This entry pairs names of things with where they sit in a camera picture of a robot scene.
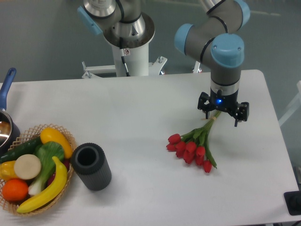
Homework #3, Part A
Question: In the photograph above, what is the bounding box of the black device at edge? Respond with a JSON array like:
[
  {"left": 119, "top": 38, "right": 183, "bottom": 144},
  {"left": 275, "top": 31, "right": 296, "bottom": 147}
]
[{"left": 284, "top": 191, "right": 301, "bottom": 216}]

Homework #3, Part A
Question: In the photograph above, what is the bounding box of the yellow squash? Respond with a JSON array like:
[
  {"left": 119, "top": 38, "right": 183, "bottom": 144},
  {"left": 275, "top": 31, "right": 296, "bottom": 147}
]
[{"left": 40, "top": 127, "right": 73, "bottom": 159}]

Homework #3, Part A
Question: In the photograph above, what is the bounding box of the black cable on pedestal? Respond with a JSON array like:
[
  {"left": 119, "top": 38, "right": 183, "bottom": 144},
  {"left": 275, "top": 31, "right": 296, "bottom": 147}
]
[{"left": 119, "top": 37, "right": 131, "bottom": 77}]

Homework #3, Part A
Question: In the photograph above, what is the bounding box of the red tulip bouquet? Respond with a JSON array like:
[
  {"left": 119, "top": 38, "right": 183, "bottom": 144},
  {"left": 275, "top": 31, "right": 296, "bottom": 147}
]
[{"left": 166, "top": 111, "right": 221, "bottom": 173}]

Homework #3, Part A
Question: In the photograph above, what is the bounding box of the dark grey ribbed vase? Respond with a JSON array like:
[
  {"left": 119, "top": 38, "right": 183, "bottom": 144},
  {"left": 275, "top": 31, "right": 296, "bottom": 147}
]
[{"left": 71, "top": 143, "right": 112, "bottom": 191}]

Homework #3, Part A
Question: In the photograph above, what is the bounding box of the yellow banana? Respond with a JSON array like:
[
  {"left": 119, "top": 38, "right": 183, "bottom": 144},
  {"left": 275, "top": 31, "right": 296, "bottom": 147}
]
[{"left": 16, "top": 156, "right": 68, "bottom": 214}]

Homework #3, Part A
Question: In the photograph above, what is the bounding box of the orange fruit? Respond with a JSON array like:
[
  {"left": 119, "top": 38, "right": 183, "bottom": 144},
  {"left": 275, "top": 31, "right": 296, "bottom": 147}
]
[{"left": 2, "top": 179, "right": 28, "bottom": 202}]

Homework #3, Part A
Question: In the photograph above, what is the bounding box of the blue handled saucepan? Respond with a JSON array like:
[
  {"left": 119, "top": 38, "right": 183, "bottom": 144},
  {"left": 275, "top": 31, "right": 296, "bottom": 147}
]
[{"left": 0, "top": 68, "right": 20, "bottom": 155}]

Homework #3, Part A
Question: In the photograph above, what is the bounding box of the red fruit in basket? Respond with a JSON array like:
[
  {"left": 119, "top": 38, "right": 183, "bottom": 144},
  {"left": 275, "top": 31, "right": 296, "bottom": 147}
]
[{"left": 47, "top": 159, "right": 70, "bottom": 186}]

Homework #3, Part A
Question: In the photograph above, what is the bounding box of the green cucumber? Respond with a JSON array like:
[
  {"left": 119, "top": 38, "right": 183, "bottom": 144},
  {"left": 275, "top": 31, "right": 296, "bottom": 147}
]
[{"left": 0, "top": 136, "right": 42, "bottom": 164}]

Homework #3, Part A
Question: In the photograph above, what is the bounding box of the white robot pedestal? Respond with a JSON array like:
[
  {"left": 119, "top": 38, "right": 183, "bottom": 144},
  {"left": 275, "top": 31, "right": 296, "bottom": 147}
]
[{"left": 81, "top": 11, "right": 203, "bottom": 79}]

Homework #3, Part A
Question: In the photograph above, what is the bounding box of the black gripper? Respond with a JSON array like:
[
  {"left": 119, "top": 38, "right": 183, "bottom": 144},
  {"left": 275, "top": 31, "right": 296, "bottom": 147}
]
[{"left": 197, "top": 81, "right": 249, "bottom": 127}]

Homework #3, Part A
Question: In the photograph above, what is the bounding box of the woven wicker basket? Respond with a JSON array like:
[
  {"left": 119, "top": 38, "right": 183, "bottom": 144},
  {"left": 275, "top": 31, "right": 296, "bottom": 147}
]
[{"left": 0, "top": 124, "right": 76, "bottom": 217}]

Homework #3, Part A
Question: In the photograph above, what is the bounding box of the beige round radish slice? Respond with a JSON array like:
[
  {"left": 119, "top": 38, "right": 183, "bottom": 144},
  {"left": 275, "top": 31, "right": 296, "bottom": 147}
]
[{"left": 14, "top": 154, "right": 41, "bottom": 180}]

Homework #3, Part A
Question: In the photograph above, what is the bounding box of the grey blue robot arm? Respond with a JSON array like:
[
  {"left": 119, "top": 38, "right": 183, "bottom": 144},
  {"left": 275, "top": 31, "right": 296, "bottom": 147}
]
[{"left": 77, "top": 0, "right": 250, "bottom": 122}]

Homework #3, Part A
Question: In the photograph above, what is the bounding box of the yellow bell pepper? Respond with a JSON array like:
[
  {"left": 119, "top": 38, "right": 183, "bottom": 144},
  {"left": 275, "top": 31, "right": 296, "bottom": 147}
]
[{"left": 0, "top": 161, "right": 19, "bottom": 181}]

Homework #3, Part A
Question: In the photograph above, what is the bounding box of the green bok choy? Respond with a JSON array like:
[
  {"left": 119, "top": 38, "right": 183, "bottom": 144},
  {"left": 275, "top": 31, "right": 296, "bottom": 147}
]
[{"left": 28, "top": 141, "right": 64, "bottom": 196}]

